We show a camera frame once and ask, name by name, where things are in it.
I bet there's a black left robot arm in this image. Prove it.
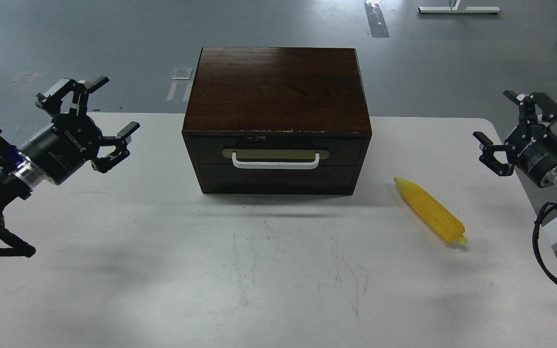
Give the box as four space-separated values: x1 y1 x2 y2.
0 76 140 258

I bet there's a yellow plastic corn cob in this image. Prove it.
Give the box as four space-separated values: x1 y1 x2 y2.
393 177 467 245

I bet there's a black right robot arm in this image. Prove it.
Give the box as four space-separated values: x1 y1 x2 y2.
473 90 557 285

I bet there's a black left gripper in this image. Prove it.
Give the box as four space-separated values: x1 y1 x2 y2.
18 76 141 185

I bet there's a white table leg base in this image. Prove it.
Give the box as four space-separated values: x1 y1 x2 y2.
418 0 501 15

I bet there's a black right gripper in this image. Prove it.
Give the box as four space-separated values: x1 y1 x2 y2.
473 90 557 188

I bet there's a wooden drawer with white handle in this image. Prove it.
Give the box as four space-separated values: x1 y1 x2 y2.
184 136 364 167

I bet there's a dark wooden drawer cabinet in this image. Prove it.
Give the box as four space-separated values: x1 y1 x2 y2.
182 47 373 196

